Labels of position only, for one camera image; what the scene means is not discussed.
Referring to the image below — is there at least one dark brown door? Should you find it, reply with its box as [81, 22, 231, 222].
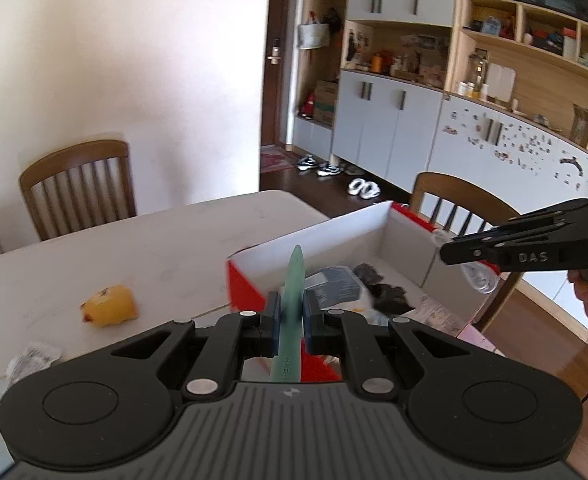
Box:
[260, 0, 305, 150]

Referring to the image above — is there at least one clear plastic wrapper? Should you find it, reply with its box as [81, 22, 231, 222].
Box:
[431, 230, 500, 295]

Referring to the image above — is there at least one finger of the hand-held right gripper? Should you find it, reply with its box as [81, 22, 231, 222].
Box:
[441, 232, 588, 271]
[453, 199, 588, 243]

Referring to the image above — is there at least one white desktop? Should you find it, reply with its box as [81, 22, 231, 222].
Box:
[0, 190, 332, 386]

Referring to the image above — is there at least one grey wooden wall cabinet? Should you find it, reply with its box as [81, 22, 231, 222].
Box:
[286, 0, 588, 311]

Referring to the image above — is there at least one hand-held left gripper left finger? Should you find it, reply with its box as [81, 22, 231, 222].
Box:
[111, 291, 281, 403]

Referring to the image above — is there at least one white grey tissue pack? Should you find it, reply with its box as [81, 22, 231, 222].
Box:
[306, 266, 375, 321]

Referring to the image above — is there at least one yellow toy pig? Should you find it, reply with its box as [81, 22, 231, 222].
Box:
[80, 285, 138, 328]

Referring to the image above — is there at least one hanging tote bag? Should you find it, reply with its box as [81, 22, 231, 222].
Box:
[298, 10, 331, 50]

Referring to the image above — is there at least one white barcode sachet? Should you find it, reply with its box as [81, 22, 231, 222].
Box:
[6, 342, 62, 378]

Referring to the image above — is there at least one red cardboard box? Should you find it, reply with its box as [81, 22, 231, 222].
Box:
[225, 201, 506, 383]

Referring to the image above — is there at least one black snack packet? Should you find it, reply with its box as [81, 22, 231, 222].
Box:
[353, 262, 409, 317]

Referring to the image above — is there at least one patterned rug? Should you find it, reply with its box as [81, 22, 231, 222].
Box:
[260, 146, 299, 173]

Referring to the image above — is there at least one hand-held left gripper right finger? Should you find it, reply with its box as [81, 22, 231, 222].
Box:
[302, 290, 476, 403]

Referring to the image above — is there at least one wooden chair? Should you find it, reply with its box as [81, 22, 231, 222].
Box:
[18, 140, 138, 242]
[409, 171, 535, 333]

